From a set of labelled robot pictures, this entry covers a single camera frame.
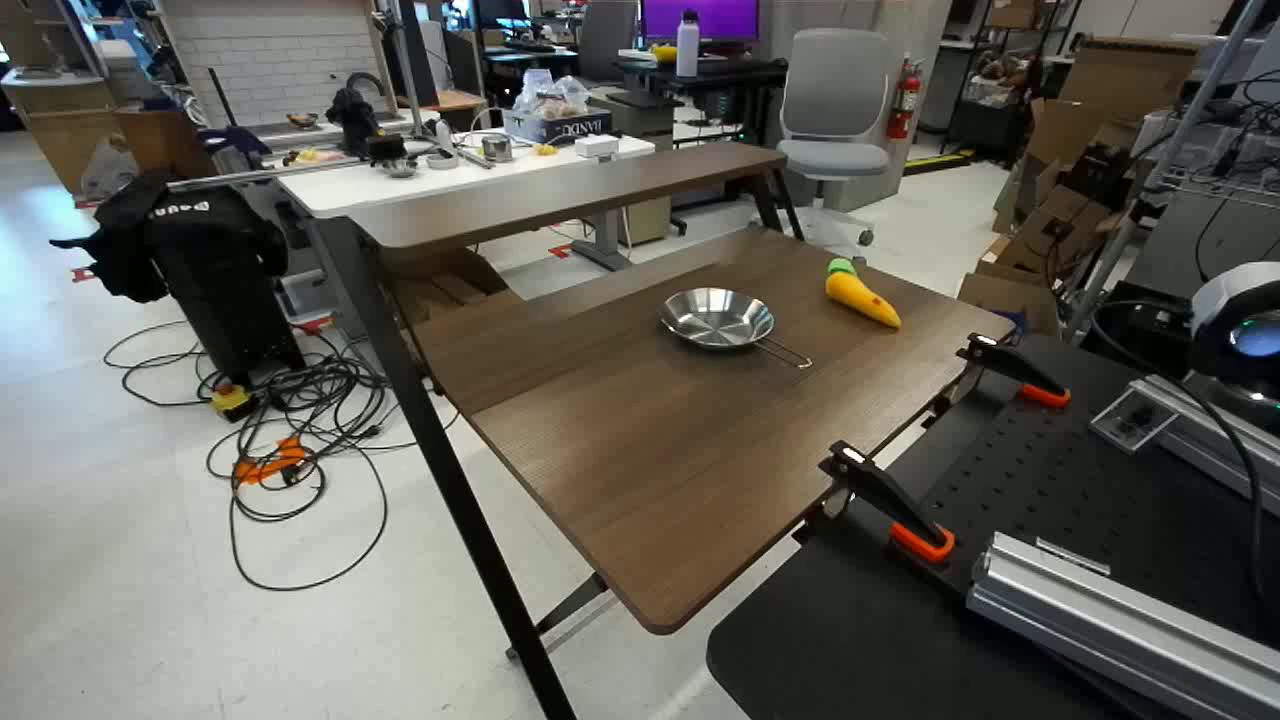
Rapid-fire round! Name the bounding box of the orange carrot plushie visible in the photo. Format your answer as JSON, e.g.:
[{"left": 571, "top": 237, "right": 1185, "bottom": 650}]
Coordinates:
[{"left": 821, "top": 255, "right": 909, "bottom": 333}]

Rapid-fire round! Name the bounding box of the silver metal pan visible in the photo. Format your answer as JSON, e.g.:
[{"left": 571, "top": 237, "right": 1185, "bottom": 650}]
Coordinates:
[{"left": 657, "top": 282, "right": 817, "bottom": 374}]

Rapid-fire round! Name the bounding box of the white bowl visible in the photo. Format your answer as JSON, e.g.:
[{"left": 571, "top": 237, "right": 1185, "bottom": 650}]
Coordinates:
[{"left": 571, "top": 133, "right": 624, "bottom": 169}]

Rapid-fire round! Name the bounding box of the black printed snack box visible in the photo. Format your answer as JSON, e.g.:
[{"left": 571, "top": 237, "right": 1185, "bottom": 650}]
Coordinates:
[{"left": 504, "top": 70, "right": 620, "bottom": 147}]

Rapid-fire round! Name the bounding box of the black orange bar clamp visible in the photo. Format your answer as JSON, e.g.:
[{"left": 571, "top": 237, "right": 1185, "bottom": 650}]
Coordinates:
[
  {"left": 817, "top": 437, "right": 960, "bottom": 573},
  {"left": 956, "top": 333, "right": 1075, "bottom": 416}
]

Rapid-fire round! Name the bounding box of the white desk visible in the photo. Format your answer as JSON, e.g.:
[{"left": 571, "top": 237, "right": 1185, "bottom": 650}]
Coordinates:
[{"left": 274, "top": 133, "right": 665, "bottom": 276}]

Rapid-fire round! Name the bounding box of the white bottle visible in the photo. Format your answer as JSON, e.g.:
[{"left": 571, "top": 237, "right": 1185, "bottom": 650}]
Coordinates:
[{"left": 673, "top": 8, "right": 705, "bottom": 78}]

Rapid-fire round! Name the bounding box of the grey office chair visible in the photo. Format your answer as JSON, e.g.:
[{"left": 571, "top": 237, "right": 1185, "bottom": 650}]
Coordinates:
[{"left": 777, "top": 26, "right": 905, "bottom": 264}]

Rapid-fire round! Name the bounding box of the purple lit monitor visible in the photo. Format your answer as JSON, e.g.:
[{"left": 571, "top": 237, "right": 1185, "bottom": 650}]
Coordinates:
[{"left": 636, "top": 0, "right": 766, "bottom": 46}]

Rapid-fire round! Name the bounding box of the red fire extinguisher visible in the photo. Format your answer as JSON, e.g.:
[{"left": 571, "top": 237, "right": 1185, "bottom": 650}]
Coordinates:
[{"left": 883, "top": 52, "right": 928, "bottom": 147}]

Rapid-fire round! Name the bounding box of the black desk device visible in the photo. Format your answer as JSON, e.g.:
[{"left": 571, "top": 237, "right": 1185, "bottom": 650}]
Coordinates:
[{"left": 325, "top": 70, "right": 396, "bottom": 158}]

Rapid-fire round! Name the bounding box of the black perforated breadboard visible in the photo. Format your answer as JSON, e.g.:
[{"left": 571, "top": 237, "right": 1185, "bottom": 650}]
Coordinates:
[{"left": 705, "top": 333, "right": 1280, "bottom": 720}]

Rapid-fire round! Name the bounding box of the flattened cardboard box pile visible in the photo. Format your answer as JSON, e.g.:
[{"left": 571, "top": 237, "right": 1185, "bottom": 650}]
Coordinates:
[{"left": 956, "top": 171, "right": 1136, "bottom": 334}]

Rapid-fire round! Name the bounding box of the black bag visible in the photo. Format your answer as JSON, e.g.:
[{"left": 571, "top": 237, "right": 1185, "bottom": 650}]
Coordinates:
[{"left": 47, "top": 174, "right": 310, "bottom": 393}]

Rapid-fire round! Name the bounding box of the white pegboard panel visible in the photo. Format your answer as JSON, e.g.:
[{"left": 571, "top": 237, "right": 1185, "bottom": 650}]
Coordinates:
[{"left": 155, "top": 0, "right": 393, "bottom": 133}]

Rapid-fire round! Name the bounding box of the large cardboard box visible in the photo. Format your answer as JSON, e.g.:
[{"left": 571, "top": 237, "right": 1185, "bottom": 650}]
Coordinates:
[{"left": 1024, "top": 37, "right": 1206, "bottom": 171}]

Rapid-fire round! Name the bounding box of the grey metal stand pole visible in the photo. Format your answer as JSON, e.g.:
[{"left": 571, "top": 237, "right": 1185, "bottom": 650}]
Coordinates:
[{"left": 1065, "top": 0, "right": 1273, "bottom": 343}]

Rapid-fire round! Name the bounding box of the black metal table frame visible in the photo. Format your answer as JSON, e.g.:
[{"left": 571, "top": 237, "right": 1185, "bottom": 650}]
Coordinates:
[{"left": 312, "top": 216, "right": 611, "bottom": 720}]

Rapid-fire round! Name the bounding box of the black floor cable tangle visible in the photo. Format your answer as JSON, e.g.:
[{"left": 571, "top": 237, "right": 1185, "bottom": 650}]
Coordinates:
[{"left": 100, "top": 315, "right": 396, "bottom": 597}]

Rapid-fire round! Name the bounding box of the orange cable plug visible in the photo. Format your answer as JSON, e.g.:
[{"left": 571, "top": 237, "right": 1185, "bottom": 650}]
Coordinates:
[{"left": 234, "top": 437, "right": 316, "bottom": 490}]

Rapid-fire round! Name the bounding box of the small metal corner bracket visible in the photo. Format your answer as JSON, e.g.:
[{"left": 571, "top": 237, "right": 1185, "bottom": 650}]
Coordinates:
[{"left": 1089, "top": 378, "right": 1180, "bottom": 454}]

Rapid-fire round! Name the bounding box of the short aluminium extrusion rail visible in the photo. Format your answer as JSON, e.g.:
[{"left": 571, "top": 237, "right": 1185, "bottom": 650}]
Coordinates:
[{"left": 963, "top": 528, "right": 1280, "bottom": 720}]

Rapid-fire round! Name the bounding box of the long aluminium extrusion rail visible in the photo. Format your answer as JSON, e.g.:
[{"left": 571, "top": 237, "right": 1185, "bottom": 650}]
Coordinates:
[{"left": 1136, "top": 373, "right": 1280, "bottom": 517}]

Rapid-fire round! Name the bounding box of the black breadboard cable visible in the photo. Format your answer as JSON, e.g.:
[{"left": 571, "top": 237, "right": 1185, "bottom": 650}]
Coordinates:
[{"left": 1094, "top": 295, "right": 1280, "bottom": 632}]

